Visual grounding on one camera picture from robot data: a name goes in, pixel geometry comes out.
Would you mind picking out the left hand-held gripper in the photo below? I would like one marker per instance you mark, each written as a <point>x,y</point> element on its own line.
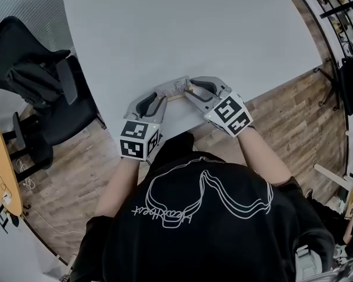
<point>132,131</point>

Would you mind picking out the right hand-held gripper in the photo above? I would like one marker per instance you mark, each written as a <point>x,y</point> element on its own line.
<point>229,110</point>

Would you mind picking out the person's right forearm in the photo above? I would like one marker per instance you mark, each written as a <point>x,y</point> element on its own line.
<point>261,157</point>

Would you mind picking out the person's left forearm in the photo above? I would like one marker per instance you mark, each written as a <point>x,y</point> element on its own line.
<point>117,187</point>

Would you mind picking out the person's black trousers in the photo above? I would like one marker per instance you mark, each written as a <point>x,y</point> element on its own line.
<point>179,142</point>

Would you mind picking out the black backpack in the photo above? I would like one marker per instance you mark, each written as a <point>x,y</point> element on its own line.
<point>32,81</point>

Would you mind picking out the person's black printed t-shirt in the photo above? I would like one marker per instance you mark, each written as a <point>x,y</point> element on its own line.
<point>194,245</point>

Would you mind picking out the black hanging bag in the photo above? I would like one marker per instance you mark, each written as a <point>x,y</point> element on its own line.
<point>351,84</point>

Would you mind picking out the black office chair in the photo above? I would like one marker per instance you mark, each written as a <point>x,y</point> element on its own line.
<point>14,46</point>

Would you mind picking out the white table leg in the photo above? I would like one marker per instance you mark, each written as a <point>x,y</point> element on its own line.
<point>332,176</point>

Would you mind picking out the grey bag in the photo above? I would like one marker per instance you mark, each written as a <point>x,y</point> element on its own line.
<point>309,260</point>

